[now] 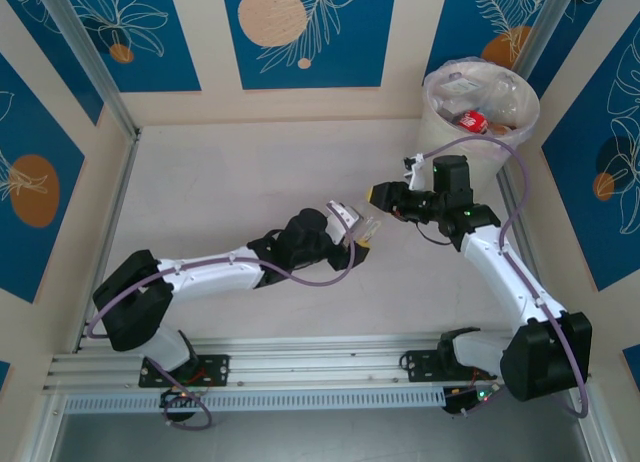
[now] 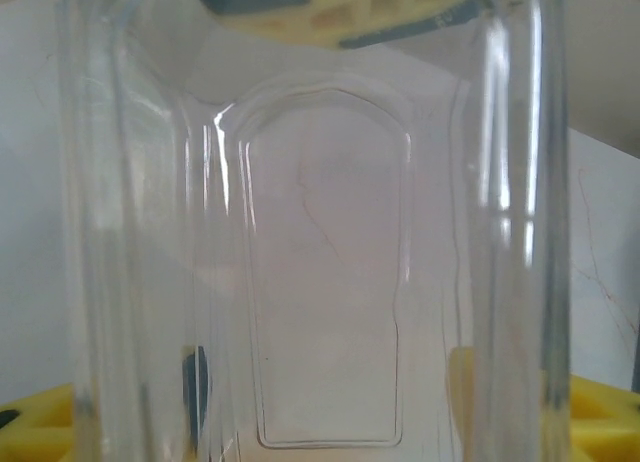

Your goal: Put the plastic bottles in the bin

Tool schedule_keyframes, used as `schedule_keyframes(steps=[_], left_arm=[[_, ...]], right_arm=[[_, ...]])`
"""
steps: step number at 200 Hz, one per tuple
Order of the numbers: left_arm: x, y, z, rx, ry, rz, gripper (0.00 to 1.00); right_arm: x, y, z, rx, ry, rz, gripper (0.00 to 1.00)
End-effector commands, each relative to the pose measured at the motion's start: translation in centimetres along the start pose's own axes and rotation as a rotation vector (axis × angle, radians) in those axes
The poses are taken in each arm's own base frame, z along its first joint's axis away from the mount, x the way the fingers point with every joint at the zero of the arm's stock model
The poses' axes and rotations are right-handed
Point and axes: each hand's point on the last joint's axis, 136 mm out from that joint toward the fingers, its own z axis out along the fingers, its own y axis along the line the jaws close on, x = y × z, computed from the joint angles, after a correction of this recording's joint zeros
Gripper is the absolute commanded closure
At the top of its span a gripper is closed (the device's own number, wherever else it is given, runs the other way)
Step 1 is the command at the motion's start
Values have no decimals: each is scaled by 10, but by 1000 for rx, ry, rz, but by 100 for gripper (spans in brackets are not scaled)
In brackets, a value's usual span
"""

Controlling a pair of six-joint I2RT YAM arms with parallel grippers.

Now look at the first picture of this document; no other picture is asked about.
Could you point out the long clear pale-blue label bottle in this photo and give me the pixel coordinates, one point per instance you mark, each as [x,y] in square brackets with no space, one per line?
[369,227]

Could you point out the clear bottle red label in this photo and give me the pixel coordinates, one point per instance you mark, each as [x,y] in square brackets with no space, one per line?
[472,121]

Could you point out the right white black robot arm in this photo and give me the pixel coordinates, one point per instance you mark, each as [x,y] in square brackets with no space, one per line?
[510,272]

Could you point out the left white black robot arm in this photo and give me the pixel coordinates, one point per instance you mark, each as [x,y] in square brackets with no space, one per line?
[215,274]

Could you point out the beige round bin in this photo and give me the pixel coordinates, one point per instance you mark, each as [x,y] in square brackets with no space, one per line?
[430,127]

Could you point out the small green-lit circuit board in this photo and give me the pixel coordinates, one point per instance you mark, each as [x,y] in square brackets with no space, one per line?
[460,399]
[175,397]

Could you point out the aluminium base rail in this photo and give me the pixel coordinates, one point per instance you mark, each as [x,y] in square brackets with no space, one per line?
[310,362]

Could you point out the aluminium frame post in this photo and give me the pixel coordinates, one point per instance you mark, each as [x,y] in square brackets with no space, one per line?
[42,442]
[85,52]
[602,442]
[542,27]

